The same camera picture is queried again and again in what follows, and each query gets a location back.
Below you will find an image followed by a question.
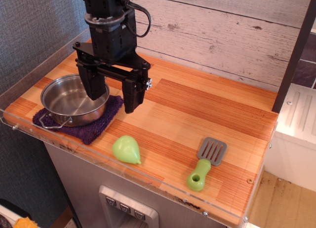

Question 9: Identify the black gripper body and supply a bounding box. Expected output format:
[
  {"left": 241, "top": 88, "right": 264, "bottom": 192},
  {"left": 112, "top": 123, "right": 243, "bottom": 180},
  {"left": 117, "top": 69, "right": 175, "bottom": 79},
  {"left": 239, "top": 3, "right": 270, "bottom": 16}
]
[{"left": 73, "top": 9, "right": 152, "bottom": 90}]

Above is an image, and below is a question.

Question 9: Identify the yellow object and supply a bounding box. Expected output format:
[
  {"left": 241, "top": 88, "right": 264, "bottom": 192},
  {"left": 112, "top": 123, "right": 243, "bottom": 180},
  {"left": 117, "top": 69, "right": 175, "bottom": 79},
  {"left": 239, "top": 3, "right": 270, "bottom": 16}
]
[{"left": 13, "top": 217, "right": 38, "bottom": 228}]

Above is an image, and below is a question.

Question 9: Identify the grey green toy spatula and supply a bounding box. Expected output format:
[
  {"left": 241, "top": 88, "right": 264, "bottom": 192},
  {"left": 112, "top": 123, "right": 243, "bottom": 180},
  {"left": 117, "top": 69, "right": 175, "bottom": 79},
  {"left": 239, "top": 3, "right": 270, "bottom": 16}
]
[{"left": 186, "top": 137, "right": 228, "bottom": 191}]

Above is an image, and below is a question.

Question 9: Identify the white cabinet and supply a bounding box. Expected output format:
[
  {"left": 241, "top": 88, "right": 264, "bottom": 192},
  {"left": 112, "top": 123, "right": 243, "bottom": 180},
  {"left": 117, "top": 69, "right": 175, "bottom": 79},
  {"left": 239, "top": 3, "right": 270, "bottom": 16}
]
[{"left": 264, "top": 84, "right": 316, "bottom": 191}]

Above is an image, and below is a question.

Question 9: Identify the stainless steel pot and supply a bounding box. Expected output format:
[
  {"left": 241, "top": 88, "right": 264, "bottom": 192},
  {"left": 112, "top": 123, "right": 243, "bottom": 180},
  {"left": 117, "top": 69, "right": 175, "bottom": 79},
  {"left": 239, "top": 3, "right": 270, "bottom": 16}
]
[{"left": 39, "top": 74, "right": 110, "bottom": 129}]

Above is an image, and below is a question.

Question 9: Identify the green plastic pear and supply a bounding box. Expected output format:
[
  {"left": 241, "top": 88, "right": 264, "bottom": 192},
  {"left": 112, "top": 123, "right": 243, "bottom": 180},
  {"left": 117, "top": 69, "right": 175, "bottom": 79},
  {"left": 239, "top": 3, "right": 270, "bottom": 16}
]
[{"left": 112, "top": 135, "right": 141, "bottom": 164}]

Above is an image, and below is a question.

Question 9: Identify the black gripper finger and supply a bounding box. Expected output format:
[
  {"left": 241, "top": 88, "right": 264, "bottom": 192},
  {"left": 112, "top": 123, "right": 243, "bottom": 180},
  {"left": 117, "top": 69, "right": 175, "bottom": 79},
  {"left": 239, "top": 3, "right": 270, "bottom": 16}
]
[
  {"left": 77, "top": 64, "right": 106, "bottom": 100},
  {"left": 122, "top": 78, "right": 145, "bottom": 114}
]

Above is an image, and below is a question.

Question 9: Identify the dark right post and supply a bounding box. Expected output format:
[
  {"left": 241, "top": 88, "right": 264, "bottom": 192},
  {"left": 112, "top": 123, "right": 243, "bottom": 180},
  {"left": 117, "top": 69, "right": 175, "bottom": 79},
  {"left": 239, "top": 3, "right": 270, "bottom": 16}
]
[{"left": 272, "top": 0, "right": 316, "bottom": 113}]

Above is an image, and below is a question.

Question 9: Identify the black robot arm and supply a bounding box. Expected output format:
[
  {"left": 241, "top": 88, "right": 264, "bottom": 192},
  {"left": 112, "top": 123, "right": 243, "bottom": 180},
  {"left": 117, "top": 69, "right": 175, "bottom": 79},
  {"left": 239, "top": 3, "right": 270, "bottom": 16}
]
[{"left": 73, "top": 0, "right": 152, "bottom": 114}]

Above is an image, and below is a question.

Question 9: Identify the purple cloth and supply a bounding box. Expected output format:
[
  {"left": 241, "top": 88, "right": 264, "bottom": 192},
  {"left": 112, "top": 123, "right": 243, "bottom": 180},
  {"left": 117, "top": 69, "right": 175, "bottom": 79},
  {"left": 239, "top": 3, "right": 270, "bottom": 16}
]
[{"left": 32, "top": 95, "right": 124, "bottom": 145}]

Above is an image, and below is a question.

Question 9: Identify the grey dispenser panel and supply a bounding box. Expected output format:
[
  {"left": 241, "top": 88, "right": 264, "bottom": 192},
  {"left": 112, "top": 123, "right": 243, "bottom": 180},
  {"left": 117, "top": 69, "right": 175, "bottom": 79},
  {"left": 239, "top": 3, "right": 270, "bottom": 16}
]
[{"left": 99, "top": 185, "right": 159, "bottom": 228}]

